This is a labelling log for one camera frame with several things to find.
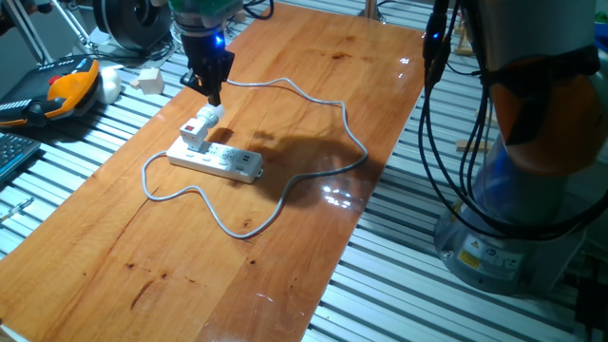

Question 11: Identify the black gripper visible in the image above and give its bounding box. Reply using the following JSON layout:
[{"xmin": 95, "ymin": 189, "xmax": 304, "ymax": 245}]
[{"xmin": 179, "ymin": 28, "xmax": 238, "ymax": 107}]

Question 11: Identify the small white block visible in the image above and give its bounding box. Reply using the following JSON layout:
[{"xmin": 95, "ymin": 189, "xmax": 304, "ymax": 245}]
[{"xmin": 137, "ymin": 66, "xmax": 165, "ymax": 96}]

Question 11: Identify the white power strip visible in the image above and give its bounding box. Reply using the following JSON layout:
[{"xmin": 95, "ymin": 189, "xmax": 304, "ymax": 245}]
[{"xmin": 165, "ymin": 136, "xmax": 265, "ymax": 185}]

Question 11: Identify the black round spool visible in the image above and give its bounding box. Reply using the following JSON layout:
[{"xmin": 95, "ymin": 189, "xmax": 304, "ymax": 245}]
[{"xmin": 92, "ymin": 0, "xmax": 173, "ymax": 52}]

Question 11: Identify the white rounded object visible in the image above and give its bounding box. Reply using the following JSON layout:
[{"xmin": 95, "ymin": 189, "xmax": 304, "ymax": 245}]
[{"xmin": 97, "ymin": 66, "xmax": 124, "ymax": 105}]

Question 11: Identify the orange and black teach pendant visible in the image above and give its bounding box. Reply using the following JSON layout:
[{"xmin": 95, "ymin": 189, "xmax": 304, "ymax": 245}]
[{"xmin": 0, "ymin": 55, "xmax": 102, "ymax": 128}]

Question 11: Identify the thin metal rod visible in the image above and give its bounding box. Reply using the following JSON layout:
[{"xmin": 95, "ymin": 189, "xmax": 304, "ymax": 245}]
[{"xmin": 49, "ymin": 0, "xmax": 91, "ymax": 47}]

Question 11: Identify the grey metal stand bar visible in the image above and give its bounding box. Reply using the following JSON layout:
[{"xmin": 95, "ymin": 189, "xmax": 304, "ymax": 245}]
[{"xmin": 4, "ymin": 0, "xmax": 54, "ymax": 66}]

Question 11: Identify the brown wooden board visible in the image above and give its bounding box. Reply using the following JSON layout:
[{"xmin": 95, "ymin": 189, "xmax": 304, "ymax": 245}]
[{"xmin": 0, "ymin": 2, "xmax": 428, "ymax": 342}]

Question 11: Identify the black keyboard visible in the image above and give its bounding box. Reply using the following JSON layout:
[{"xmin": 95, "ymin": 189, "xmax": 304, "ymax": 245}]
[{"xmin": 0, "ymin": 131, "xmax": 43, "ymax": 184}]

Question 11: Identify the wooden rack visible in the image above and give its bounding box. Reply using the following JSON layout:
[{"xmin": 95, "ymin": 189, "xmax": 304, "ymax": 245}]
[{"xmin": 452, "ymin": 18, "xmax": 499, "ymax": 154}]

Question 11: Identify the grey power strip cable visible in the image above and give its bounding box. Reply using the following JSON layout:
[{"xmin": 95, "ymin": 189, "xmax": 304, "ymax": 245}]
[{"xmin": 141, "ymin": 75, "xmax": 370, "ymax": 240}]

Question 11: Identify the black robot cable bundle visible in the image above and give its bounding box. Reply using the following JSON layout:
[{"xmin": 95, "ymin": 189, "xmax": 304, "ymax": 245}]
[{"xmin": 416, "ymin": 0, "xmax": 608, "ymax": 243}]

